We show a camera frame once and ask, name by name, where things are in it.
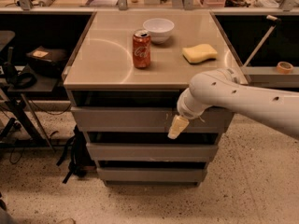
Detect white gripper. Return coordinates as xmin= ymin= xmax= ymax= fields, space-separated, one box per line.
xmin=168 ymin=89 xmax=206 ymax=139

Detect grey top drawer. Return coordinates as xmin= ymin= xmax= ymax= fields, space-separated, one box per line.
xmin=71 ymin=106 xmax=234 ymax=133

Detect grey drawer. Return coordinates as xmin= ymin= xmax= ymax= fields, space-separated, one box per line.
xmin=87 ymin=143 xmax=218 ymax=161
xmin=71 ymin=106 xmax=234 ymax=133
xmin=97 ymin=168 xmax=207 ymax=183

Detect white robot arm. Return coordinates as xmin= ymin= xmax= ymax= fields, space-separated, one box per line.
xmin=168 ymin=69 xmax=299 ymax=139

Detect grey drawer cabinet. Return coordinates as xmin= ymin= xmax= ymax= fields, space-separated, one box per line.
xmin=64 ymin=9 xmax=239 ymax=185

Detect grey middle drawer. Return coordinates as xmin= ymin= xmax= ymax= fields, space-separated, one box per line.
xmin=87 ymin=143 xmax=218 ymax=161

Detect grey bottom drawer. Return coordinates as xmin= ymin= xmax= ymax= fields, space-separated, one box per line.
xmin=97 ymin=168 xmax=207 ymax=183

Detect yellow sponge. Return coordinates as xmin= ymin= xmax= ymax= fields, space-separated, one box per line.
xmin=182 ymin=44 xmax=218 ymax=63

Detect red cola can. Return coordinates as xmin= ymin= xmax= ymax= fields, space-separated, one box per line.
xmin=133 ymin=29 xmax=151 ymax=68

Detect white bowl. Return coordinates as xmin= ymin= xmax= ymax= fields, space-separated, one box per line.
xmin=143 ymin=18 xmax=175 ymax=44

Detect tape roll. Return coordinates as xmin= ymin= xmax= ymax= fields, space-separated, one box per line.
xmin=277 ymin=62 xmax=293 ymax=75

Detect black side table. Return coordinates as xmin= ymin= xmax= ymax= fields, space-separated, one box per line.
xmin=0 ymin=30 xmax=62 ymax=151

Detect black box with label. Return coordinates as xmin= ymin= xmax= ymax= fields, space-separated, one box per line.
xmin=26 ymin=46 xmax=68 ymax=78

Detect black headphones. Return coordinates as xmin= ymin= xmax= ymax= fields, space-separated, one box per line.
xmin=7 ymin=73 xmax=36 ymax=89

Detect grey-handled stick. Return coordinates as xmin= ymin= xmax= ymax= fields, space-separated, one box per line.
xmin=243 ymin=15 xmax=281 ymax=67

